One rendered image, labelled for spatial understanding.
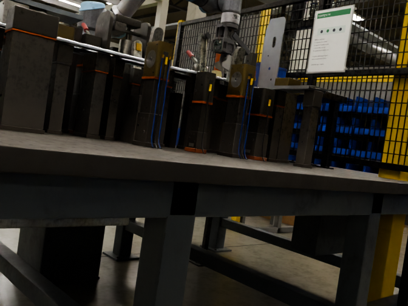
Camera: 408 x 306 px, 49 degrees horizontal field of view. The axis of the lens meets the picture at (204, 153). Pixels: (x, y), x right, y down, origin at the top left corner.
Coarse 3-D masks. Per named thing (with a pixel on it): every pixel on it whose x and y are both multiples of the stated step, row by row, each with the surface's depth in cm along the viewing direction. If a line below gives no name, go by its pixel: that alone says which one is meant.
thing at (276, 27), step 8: (272, 24) 204; (280, 24) 200; (272, 32) 204; (280, 32) 199; (264, 40) 207; (272, 40) 203; (280, 40) 199; (264, 48) 207; (272, 48) 203; (280, 48) 198; (264, 56) 206; (272, 56) 202; (264, 64) 206; (272, 64) 202; (264, 72) 205; (272, 72) 201; (264, 80) 205; (272, 80) 201
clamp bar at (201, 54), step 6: (204, 36) 199; (198, 42) 200; (204, 42) 200; (198, 48) 199; (204, 48) 200; (198, 54) 199; (204, 54) 200; (198, 60) 198; (204, 60) 199; (204, 66) 199
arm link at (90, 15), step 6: (84, 6) 212; (90, 6) 211; (96, 6) 212; (102, 6) 215; (84, 12) 212; (90, 12) 211; (96, 12) 212; (102, 12) 215; (84, 18) 212; (90, 18) 212; (96, 18) 213; (78, 24) 213; (90, 24) 212
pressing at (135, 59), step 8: (0, 24) 127; (56, 40) 145; (64, 40) 138; (80, 48) 152; (88, 48) 151; (96, 48) 145; (112, 56) 162; (120, 56) 159; (128, 56) 152; (136, 64) 169; (176, 72) 177; (184, 72) 175; (192, 72) 166; (216, 80) 185; (224, 80) 174
